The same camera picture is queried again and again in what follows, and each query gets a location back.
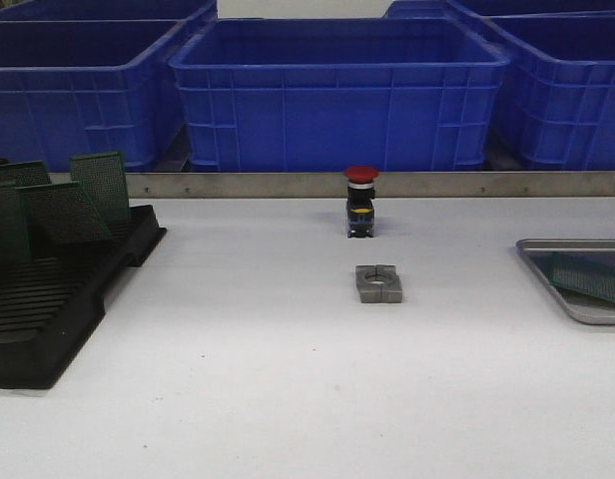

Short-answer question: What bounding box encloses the right blue plastic crate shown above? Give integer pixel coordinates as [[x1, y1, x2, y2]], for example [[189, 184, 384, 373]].
[[483, 15, 615, 171]]

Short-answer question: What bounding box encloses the silver metal tray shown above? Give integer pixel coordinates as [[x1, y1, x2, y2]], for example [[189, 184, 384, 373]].
[[516, 239, 615, 325]]

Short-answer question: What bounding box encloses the red emergency stop button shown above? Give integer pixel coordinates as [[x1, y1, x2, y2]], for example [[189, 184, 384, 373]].
[[344, 166, 379, 238]]

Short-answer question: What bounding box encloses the grey metal clamp block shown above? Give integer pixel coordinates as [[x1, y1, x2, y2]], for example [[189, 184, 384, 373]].
[[355, 264, 403, 303]]

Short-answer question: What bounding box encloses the leaning green circuit board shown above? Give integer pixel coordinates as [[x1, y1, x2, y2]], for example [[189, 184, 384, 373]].
[[17, 182, 112, 244]]

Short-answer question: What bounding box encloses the far left rear circuit board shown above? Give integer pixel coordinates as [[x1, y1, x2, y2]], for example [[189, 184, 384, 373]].
[[0, 161, 51, 187]]

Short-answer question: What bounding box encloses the left blue plastic crate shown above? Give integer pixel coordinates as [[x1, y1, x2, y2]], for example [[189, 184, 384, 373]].
[[0, 20, 187, 172]]

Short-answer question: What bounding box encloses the left edge green circuit board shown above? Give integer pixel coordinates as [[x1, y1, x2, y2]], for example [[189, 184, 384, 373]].
[[0, 182, 31, 264]]

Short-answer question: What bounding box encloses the blue plastic crate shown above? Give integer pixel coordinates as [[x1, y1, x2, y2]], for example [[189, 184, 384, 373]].
[[170, 18, 507, 173], [483, 15, 615, 171], [0, 20, 187, 172]]

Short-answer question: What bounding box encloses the centre blue plastic crate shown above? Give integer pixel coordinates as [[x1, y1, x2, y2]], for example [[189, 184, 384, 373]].
[[170, 18, 507, 173]]

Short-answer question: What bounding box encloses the metal table edge rail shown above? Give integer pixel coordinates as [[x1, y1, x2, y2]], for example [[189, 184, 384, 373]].
[[127, 171, 615, 199]]

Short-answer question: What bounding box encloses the far left blue crate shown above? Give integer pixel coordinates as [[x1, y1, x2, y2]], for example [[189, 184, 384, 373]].
[[0, 0, 217, 21]]

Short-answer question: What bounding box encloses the far right blue crate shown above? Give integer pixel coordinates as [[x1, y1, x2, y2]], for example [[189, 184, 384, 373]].
[[383, 0, 615, 19]]

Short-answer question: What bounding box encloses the black slotted board rack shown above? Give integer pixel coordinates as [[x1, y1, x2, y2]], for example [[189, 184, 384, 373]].
[[0, 205, 166, 389]]

